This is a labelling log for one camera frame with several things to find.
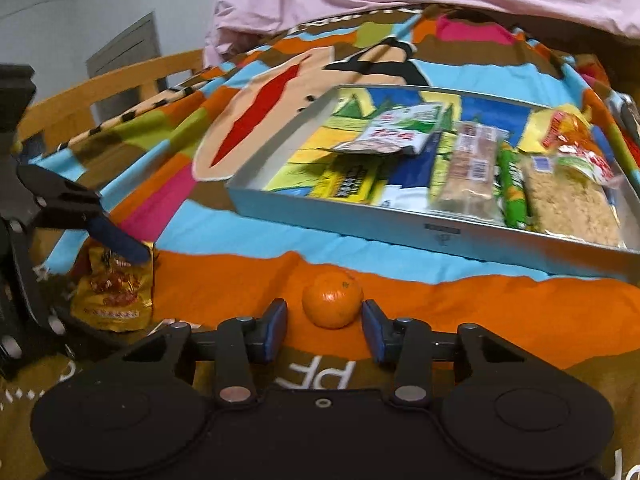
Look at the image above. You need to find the white floral quilt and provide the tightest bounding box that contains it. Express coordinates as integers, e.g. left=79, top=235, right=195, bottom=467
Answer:
left=606, top=92, right=640, bottom=145

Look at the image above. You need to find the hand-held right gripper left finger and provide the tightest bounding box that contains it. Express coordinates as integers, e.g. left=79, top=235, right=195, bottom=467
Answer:
left=120, top=299, right=289, bottom=408

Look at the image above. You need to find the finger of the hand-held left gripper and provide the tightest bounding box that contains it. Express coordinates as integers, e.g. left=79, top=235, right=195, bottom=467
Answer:
left=0, top=220, right=71, bottom=378
left=17, top=164, right=152, bottom=264

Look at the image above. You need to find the grey door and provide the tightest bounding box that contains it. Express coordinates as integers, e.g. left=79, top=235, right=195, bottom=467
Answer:
left=86, top=11, right=169, bottom=122

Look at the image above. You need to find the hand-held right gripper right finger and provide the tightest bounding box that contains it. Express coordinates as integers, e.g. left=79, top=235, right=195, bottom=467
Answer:
left=361, top=300, right=527, bottom=408

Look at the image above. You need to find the yellow snack packet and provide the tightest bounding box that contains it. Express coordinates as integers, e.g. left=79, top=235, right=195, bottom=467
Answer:
left=307, top=166, right=382, bottom=207

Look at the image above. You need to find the orange mandarin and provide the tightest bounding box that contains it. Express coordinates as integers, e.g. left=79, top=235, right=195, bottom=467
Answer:
left=301, top=270, right=364, bottom=330

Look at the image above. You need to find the blue snack packet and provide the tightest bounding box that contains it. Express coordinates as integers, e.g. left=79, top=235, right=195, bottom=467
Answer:
left=377, top=132, right=444, bottom=212

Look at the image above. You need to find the clear bag of mandarins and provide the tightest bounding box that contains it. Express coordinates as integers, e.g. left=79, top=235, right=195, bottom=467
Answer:
left=517, top=109, right=617, bottom=186

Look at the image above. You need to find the wooden bed rail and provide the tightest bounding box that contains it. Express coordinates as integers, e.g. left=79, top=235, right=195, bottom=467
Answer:
left=17, top=50, right=206, bottom=153

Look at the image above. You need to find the rice cracker packet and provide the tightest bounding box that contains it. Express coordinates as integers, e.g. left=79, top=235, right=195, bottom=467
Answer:
left=520, top=155, right=627, bottom=249

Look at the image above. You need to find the white and green snack packet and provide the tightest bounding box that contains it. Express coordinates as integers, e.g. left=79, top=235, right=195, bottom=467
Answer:
left=332, top=102, right=447, bottom=157

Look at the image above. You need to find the colourful printed blanket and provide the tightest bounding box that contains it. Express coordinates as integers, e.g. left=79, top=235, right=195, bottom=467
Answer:
left=0, top=5, right=640, bottom=480

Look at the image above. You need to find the gold snack packet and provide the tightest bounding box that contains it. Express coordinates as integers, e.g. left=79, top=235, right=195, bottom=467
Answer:
left=70, top=241, right=156, bottom=333

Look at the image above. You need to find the green sausage stick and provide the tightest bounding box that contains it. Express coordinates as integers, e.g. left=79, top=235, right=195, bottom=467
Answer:
left=497, top=142, right=532, bottom=232

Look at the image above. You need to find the metal tray with dinosaur print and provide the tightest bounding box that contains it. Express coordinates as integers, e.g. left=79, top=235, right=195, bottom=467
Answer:
left=227, top=84, right=640, bottom=282

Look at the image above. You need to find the clear pastry packet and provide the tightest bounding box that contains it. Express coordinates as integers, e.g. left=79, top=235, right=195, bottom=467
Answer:
left=429, top=120, right=509, bottom=224

